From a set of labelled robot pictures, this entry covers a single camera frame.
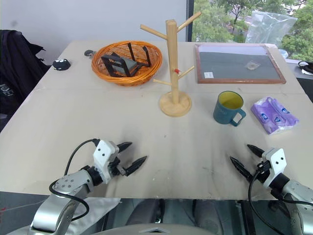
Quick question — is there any dark window post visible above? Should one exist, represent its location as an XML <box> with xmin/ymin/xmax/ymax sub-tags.
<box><xmin>186</xmin><ymin>0</ymin><xmax>195</xmax><ymax>43</ymax></box>

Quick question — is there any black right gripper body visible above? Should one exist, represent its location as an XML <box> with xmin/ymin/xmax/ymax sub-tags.
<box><xmin>253</xmin><ymin>152</ymin><xmax>272</xmax><ymax>184</ymax></box>

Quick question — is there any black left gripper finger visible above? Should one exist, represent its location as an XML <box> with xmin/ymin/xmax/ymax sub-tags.
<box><xmin>116</xmin><ymin>141</ymin><xmax>134</xmax><ymax>154</ymax></box>
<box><xmin>123</xmin><ymin>155</ymin><xmax>148</xmax><ymax>177</ymax></box>

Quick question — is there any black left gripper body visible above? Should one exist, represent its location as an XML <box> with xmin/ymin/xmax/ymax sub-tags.
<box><xmin>107</xmin><ymin>151</ymin><xmax>126</xmax><ymax>177</ymax></box>

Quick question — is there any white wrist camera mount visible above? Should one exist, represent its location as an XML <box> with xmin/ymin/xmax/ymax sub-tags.
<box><xmin>261</xmin><ymin>147</ymin><xmax>287</xmax><ymax>188</ymax></box>
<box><xmin>92</xmin><ymin>140</ymin><xmax>120</xmax><ymax>184</ymax></box>

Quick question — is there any wooden mug tree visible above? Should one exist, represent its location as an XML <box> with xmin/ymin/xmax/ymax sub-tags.
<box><xmin>140</xmin><ymin>11</ymin><xmax>202</xmax><ymax>118</ymax></box>

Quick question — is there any grey robot torso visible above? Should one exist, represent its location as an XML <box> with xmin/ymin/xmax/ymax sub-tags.
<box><xmin>96</xmin><ymin>222</ymin><xmax>221</xmax><ymax>235</ymax></box>

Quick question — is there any wood-framed dark board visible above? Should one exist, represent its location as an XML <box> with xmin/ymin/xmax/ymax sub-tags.
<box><xmin>195</xmin><ymin>43</ymin><xmax>287</xmax><ymax>85</ymax></box>

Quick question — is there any large clear plastic bag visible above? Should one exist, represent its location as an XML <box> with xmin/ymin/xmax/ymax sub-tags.
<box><xmin>245</xmin><ymin>10</ymin><xmax>298</xmax><ymax>46</ymax></box>

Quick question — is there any black cable on side table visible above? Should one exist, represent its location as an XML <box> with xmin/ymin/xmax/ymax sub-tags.
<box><xmin>297</xmin><ymin>60</ymin><xmax>313</xmax><ymax>74</ymax></box>

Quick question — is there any orange woven basket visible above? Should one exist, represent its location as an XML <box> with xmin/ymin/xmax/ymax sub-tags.
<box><xmin>91</xmin><ymin>40</ymin><xmax>163</xmax><ymax>87</ymax></box>

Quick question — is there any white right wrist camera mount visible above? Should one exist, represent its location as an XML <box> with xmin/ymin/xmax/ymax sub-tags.
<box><xmin>261</xmin><ymin>147</ymin><xmax>287</xmax><ymax>188</ymax></box>

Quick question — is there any purple tissue pack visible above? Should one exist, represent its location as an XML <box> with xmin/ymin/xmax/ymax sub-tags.
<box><xmin>250</xmin><ymin>96</ymin><xmax>300</xmax><ymax>135</ymax></box>

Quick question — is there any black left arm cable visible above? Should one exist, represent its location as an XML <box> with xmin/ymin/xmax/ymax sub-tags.
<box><xmin>48</xmin><ymin>138</ymin><xmax>101</xmax><ymax>222</ymax></box>

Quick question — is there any black jacket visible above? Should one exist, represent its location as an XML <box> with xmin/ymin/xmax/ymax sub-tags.
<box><xmin>0</xmin><ymin>29</ymin><xmax>49</xmax><ymax>116</ymax></box>

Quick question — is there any teal mug yellow inside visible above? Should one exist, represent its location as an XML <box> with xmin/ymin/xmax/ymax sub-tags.
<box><xmin>213</xmin><ymin>91</ymin><xmax>246</xmax><ymax>128</ymax></box>

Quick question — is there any black round plush toy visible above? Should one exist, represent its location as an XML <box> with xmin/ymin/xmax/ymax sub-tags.
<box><xmin>52</xmin><ymin>58</ymin><xmax>71</xmax><ymax>71</ymax></box>

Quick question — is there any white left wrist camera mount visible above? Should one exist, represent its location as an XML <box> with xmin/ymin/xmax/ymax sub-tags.
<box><xmin>92</xmin><ymin>140</ymin><xmax>120</xmax><ymax>184</ymax></box>

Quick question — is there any black folding stand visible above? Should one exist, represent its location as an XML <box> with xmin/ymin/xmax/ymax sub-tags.
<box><xmin>101</xmin><ymin>43</ymin><xmax>150</xmax><ymax>78</ymax></box>

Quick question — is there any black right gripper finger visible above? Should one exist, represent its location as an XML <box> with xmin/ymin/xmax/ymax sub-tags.
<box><xmin>229</xmin><ymin>156</ymin><xmax>254</xmax><ymax>182</ymax></box>
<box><xmin>246</xmin><ymin>144</ymin><xmax>265</xmax><ymax>159</ymax></box>

